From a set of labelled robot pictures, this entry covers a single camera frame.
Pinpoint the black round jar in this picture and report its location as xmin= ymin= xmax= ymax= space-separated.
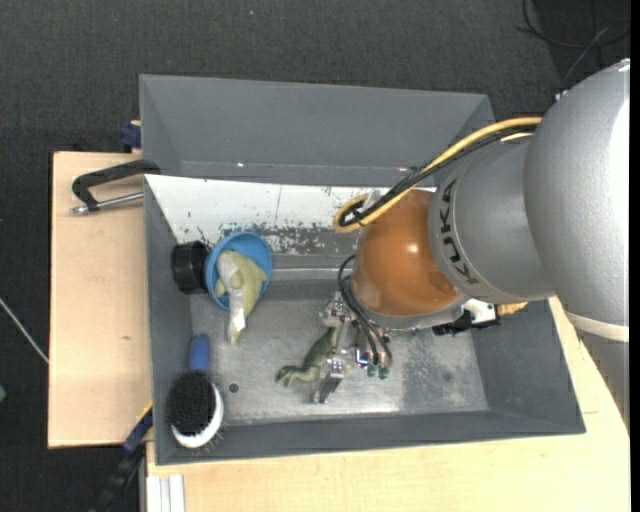
xmin=171 ymin=240 xmax=212 ymax=296

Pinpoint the blue bowl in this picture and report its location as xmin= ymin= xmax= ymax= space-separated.
xmin=203 ymin=231 xmax=274 ymax=312

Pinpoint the blue-handled black hair brush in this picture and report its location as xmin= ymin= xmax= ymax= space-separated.
xmin=165 ymin=333 xmax=226 ymax=449

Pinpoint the black cylinder on white bracket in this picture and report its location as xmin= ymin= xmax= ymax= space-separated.
xmin=431 ymin=298 xmax=502 ymax=336

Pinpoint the green toy dinosaur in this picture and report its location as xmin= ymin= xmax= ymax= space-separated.
xmin=275 ymin=326 xmax=340 ymax=389

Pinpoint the pale yellow cloth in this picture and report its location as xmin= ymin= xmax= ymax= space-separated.
xmin=214 ymin=248 xmax=269 ymax=346

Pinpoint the grey metal bin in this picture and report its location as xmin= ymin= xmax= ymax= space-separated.
xmin=138 ymin=73 xmax=587 ymax=466

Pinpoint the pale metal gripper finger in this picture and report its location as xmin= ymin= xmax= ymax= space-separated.
xmin=312 ymin=359 xmax=352 ymax=405
xmin=318 ymin=295 xmax=349 ymax=330

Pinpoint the brown cardboard board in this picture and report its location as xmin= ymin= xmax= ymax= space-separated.
xmin=47 ymin=151 xmax=154 ymax=449

